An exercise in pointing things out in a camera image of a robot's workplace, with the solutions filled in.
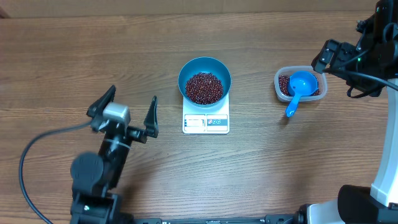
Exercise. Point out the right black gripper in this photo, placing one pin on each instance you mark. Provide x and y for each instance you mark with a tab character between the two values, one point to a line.
346	60

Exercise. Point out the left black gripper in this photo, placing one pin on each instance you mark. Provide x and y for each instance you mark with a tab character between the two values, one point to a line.
150	124

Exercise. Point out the blue plastic measuring scoop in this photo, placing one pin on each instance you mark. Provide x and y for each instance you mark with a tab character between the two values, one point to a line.
300	84

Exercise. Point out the red adzuki beans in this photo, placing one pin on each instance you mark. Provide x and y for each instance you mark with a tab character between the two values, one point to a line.
204	89

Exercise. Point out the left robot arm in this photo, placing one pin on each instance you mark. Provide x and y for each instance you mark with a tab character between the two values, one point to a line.
96	174

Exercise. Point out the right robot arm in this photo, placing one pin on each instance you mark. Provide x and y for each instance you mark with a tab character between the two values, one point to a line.
376	203

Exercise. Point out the teal metal bowl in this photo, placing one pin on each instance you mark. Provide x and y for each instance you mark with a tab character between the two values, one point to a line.
205	65

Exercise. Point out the white digital kitchen scale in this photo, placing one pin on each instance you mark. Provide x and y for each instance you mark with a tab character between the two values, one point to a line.
203	119

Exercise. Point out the clear plastic food container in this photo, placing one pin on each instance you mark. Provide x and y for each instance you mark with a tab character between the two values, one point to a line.
281	82

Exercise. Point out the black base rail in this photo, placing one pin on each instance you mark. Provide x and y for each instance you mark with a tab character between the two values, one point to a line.
268	219

